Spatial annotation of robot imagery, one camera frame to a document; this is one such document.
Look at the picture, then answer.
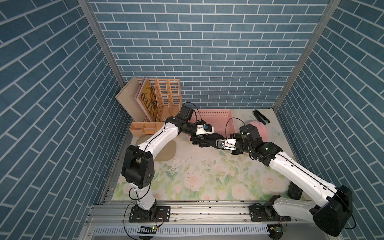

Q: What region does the black baseball cap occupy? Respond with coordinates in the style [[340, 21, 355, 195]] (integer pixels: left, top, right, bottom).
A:
[[198, 133, 225, 149]]

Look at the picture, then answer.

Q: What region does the pink baseball cap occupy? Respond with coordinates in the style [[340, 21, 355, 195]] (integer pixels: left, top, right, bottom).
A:
[[249, 121, 269, 142]]

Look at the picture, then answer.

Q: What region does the beige baseball cap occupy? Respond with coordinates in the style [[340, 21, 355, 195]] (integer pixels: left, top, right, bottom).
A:
[[136, 135, 177, 162]]

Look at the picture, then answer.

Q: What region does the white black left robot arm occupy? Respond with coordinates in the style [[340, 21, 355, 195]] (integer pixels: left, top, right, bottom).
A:
[[122, 106, 214, 223]]

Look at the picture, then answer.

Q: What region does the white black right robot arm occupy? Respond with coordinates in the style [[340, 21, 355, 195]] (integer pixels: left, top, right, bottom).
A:
[[217, 125, 353, 237]]

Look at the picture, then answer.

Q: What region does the pink perforated plastic basket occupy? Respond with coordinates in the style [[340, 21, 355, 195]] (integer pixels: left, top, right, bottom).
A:
[[190, 109, 239, 139]]

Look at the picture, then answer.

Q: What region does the black stapler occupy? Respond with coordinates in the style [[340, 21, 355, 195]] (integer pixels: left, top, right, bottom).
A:
[[253, 110, 270, 125]]

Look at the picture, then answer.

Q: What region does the peach plastic desk organizer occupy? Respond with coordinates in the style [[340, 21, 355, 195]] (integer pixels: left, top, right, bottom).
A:
[[130, 79, 182, 137]]

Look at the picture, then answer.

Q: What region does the wanted poster book pink edge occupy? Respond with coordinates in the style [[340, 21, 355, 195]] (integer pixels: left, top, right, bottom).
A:
[[135, 77, 158, 122]]

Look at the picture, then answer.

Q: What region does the black round object on mat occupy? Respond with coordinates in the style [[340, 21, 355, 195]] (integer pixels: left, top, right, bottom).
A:
[[288, 182, 303, 200]]

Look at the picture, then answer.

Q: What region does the beige flat board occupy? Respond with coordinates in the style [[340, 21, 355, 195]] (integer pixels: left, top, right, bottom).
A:
[[116, 77, 146, 122]]

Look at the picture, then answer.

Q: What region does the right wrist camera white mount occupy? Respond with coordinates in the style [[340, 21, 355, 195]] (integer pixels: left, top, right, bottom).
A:
[[216, 139, 237, 151]]

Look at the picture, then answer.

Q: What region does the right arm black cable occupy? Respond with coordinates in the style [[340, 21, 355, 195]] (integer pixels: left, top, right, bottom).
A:
[[224, 116, 250, 140]]

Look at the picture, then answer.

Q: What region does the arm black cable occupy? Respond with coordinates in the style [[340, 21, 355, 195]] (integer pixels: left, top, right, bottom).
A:
[[224, 116, 250, 140], [182, 101, 208, 124]]

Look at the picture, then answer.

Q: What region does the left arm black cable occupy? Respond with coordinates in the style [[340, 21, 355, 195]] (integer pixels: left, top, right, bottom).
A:
[[182, 101, 208, 124]]

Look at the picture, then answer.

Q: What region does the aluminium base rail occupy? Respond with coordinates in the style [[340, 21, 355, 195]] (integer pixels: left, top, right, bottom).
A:
[[77, 200, 334, 240]]

